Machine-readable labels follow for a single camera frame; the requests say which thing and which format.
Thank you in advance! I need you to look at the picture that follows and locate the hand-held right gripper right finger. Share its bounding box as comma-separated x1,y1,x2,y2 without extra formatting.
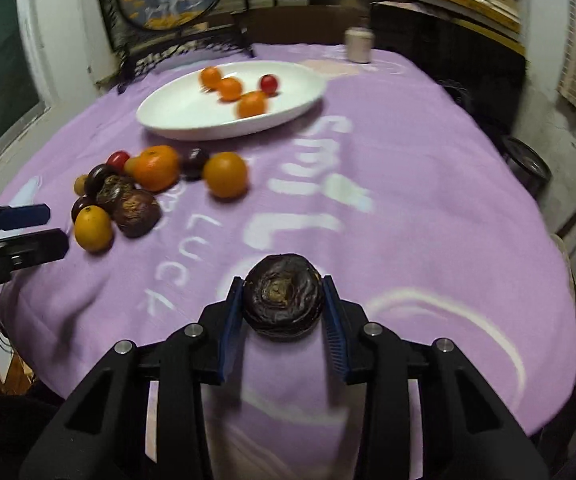
321,275,550,480

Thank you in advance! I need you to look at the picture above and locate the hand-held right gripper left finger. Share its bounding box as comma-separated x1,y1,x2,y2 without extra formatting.
20,275,245,480

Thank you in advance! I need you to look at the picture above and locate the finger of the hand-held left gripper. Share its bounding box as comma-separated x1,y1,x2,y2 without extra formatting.
0,228,70,306
0,203,51,242

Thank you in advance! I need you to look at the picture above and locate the dark wrinkled round fruit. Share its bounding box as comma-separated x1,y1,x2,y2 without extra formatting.
242,253,325,343

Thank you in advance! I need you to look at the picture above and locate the white oval plate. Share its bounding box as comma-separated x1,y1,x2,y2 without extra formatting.
136,61,327,142

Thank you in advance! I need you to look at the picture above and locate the yellow orange citrus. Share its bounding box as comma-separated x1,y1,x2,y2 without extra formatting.
74,205,114,253

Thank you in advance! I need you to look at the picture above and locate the small dark purple fruit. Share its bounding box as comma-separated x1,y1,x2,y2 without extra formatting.
71,196,97,222
84,164,118,197

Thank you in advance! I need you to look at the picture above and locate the small wrinkled brown fruit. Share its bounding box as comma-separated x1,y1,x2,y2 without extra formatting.
96,176,135,211

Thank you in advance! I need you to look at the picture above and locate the large wrinkled brown fruit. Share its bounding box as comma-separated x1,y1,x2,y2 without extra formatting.
112,189,163,239

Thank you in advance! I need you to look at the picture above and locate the orange mandarin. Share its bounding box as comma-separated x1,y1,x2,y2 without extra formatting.
133,145,181,193

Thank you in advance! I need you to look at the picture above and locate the purple printed tablecloth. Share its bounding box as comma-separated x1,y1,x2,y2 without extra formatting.
0,42,576,480

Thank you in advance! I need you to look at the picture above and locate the round orange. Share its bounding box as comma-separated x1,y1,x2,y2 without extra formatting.
203,152,249,199

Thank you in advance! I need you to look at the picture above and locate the dark purple plum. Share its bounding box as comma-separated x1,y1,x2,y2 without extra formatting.
182,148,210,181

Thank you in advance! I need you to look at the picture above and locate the dark round pot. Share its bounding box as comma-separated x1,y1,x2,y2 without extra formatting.
500,135,553,199

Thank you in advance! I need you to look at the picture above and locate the small beige jar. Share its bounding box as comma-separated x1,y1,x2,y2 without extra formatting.
344,27,374,65

